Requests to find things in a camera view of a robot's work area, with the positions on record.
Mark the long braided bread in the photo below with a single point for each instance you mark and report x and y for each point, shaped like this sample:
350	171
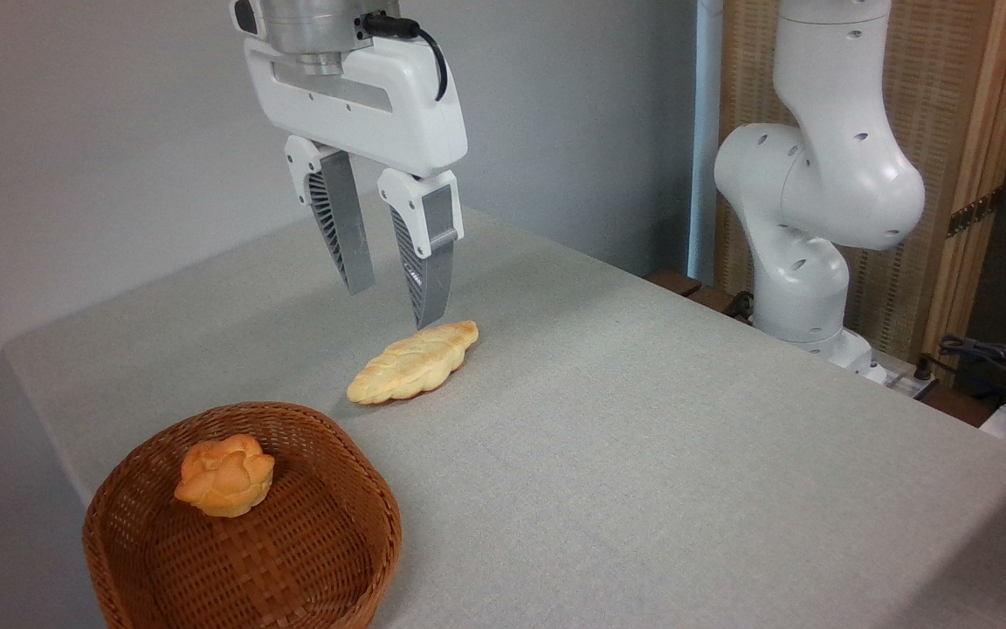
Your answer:
416	362

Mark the metal screen hinge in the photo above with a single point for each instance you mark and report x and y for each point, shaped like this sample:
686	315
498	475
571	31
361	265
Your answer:
974	212

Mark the white power strip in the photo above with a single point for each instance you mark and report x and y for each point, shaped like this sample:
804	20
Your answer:
905	382

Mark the round orange bread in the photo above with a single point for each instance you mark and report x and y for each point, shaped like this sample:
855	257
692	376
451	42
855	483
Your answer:
223	476

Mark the white vertical pole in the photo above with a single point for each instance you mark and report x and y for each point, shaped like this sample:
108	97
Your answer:
704	131

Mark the wooden folding screen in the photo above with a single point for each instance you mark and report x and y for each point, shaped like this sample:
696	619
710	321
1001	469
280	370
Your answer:
948	87

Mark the brown wicker basket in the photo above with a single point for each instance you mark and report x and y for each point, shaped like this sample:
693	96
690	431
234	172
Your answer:
311	550

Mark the grey tablecloth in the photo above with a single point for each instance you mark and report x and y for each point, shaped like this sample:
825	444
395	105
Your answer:
643	437

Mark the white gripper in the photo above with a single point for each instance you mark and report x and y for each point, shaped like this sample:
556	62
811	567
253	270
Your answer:
363	109

